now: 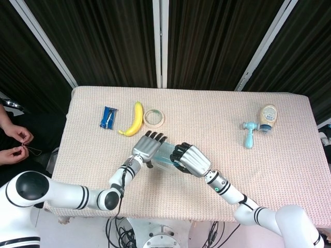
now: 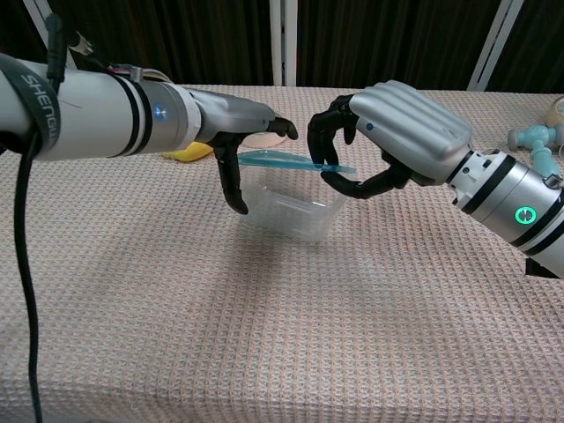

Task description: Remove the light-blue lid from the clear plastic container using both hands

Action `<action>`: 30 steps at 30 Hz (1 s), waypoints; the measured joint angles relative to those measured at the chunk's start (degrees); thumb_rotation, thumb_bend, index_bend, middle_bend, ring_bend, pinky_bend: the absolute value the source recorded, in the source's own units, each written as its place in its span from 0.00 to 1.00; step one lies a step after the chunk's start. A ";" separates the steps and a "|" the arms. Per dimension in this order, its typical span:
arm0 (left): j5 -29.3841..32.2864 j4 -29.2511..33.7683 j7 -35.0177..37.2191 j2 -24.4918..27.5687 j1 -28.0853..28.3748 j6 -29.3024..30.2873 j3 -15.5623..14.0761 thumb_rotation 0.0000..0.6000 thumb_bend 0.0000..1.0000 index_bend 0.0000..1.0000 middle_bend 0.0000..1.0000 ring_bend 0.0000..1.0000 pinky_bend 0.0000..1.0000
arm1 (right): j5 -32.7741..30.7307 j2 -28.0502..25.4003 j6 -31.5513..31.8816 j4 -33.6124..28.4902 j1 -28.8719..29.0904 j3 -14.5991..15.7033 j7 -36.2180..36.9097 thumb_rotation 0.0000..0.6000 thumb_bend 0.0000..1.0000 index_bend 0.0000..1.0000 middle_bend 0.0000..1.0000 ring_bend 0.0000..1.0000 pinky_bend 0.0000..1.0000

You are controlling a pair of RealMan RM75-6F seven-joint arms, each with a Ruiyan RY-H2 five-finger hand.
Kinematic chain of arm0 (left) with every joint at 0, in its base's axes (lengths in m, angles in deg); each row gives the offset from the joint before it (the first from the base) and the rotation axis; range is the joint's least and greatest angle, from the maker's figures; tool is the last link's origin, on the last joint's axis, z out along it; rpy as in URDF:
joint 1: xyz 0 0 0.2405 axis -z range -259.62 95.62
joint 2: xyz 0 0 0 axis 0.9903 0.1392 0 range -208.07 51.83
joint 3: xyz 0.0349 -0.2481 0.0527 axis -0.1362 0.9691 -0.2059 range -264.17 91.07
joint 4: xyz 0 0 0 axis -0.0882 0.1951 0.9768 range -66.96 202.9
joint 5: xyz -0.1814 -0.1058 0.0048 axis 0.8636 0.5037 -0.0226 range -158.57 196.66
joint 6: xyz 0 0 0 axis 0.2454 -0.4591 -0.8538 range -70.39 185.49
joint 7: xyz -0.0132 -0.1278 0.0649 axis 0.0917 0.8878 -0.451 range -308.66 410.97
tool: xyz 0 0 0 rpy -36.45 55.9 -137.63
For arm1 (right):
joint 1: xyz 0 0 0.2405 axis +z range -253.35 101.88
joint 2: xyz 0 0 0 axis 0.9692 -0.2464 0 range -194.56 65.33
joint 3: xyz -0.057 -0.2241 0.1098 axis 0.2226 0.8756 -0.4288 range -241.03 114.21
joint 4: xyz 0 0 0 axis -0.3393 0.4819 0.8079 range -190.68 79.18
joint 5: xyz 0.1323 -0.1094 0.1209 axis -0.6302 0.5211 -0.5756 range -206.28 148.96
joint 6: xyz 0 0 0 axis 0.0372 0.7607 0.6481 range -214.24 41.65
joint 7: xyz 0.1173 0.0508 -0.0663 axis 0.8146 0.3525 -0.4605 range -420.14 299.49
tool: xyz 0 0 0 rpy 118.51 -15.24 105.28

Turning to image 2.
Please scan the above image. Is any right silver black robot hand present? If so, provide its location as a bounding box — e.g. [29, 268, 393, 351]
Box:
[307, 79, 473, 200]

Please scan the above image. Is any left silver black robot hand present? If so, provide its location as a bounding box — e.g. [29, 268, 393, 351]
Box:
[189, 86, 299, 216]

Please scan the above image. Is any blue container lid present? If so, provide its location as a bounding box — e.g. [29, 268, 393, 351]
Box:
[237, 148, 357, 175]

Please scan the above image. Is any clear plastic container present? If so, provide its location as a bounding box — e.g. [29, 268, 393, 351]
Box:
[240, 169, 347, 242]

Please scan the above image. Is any beige masking tape roll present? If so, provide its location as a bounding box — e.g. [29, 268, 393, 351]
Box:
[244, 130, 287, 149]

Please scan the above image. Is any yellow banana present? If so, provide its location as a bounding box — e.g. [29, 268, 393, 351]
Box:
[161, 141, 215, 163]

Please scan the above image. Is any light blue toy hammer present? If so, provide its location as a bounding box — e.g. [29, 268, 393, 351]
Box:
[506, 122, 564, 177]

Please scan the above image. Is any clear beige tape roll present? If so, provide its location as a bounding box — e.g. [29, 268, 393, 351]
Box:
[540, 95, 564, 127]

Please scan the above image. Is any pink white waffle tablecloth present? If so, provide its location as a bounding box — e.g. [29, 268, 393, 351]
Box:
[0, 84, 564, 423]

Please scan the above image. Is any white metal frame post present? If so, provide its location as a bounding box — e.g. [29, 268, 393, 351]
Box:
[22, 0, 78, 71]
[466, 0, 525, 93]
[269, 0, 299, 87]

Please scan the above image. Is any grey printed strap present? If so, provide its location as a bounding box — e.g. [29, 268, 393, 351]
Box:
[0, 55, 61, 151]

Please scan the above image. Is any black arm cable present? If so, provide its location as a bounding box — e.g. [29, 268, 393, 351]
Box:
[12, 12, 67, 423]

